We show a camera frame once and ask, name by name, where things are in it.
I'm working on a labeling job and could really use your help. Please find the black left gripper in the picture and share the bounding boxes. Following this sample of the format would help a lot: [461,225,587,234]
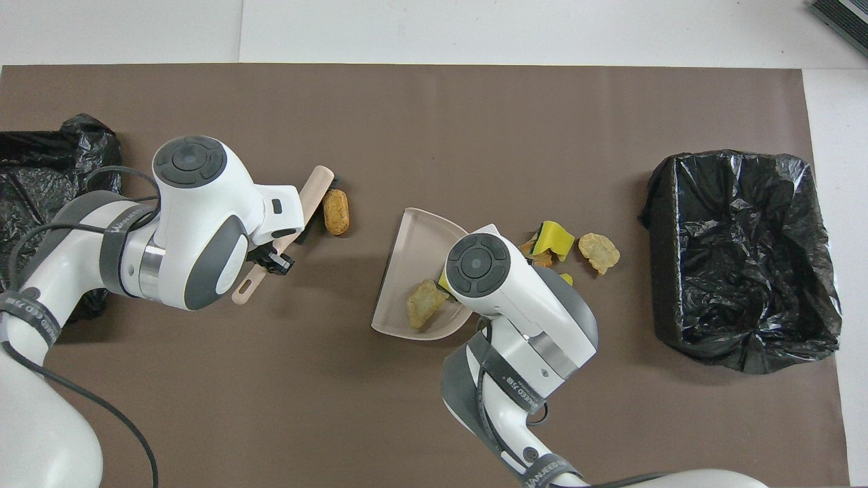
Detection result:
[246,241,296,276]

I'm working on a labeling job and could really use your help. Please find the beige hand brush black bristles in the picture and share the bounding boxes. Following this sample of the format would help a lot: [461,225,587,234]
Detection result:
[231,165,338,306]

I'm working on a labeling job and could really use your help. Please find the oval brown bread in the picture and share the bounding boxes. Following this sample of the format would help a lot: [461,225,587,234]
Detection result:
[322,188,351,237]

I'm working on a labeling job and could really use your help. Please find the beige plastic dustpan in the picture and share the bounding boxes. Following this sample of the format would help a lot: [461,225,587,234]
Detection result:
[370,207,475,341]

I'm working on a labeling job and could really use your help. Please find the beige angular bread chunk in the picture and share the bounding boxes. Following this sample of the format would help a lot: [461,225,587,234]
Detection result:
[406,279,441,331]

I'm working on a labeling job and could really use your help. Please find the orange bread crust piece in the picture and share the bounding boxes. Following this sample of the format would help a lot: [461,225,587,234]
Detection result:
[517,234,554,268]

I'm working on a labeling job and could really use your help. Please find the yellow sponge with green pad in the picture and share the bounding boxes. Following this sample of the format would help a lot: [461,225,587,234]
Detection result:
[530,220,576,262]

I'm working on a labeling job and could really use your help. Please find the black bag lined bin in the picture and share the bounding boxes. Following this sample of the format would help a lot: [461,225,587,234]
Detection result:
[0,113,125,323]
[638,150,844,375]

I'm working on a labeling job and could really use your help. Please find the brown paper table mat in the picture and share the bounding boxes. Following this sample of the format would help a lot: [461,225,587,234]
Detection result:
[0,64,852,488]

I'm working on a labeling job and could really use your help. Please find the beige rounded bread chunk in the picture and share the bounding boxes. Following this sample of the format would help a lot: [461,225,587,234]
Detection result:
[578,233,620,276]

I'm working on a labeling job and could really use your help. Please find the grey ribbed device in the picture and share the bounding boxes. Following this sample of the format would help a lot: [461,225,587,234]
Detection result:
[810,0,868,58]

